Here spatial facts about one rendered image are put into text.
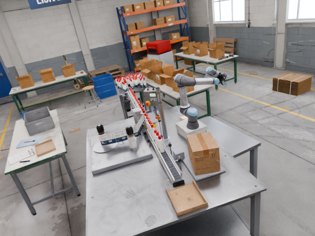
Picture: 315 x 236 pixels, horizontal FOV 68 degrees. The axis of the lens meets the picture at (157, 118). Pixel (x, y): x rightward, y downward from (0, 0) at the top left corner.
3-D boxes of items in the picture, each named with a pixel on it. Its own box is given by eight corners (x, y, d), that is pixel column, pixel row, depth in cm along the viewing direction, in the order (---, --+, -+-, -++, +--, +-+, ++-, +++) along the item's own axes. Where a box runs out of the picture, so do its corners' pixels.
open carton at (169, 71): (159, 86, 501) (156, 69, 485) (180, 79, 519) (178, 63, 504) (169, 91, 463) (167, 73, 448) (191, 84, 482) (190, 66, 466)
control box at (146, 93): (148, 102, 287) (146, 88, 279) (161, 102, 281) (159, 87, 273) (146, 106, 279) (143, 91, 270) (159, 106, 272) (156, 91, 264)
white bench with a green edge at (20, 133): (32, 155, 481) (15, 121, 446) (69, 142, 506) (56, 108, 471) (29, 219, 321) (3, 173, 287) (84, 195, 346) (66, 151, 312)
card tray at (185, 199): (166, 191, 211) (165, 188, 209) (193, 182, 215) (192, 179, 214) (177, 216, 184) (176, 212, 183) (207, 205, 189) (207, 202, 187)
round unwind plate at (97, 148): (93, 143, 302) (92, 143, 301) (116, 137, 307) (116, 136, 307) (93, 156, 275) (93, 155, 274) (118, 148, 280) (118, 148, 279)
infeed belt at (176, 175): (139, 117, 360) (138, 115, 358) (144, 116, 361) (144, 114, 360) (174, 186, 214) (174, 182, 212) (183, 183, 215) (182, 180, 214)
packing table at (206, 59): (176, 76, 821) (173, 54, 788) (194, 70, 848) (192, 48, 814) (216, 91, 636) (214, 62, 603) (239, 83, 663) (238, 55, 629)
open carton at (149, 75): (142, 79, 571) (138, 64, 555) (157, 74, 588) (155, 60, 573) (149, 82, 539) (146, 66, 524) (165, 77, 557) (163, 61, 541)
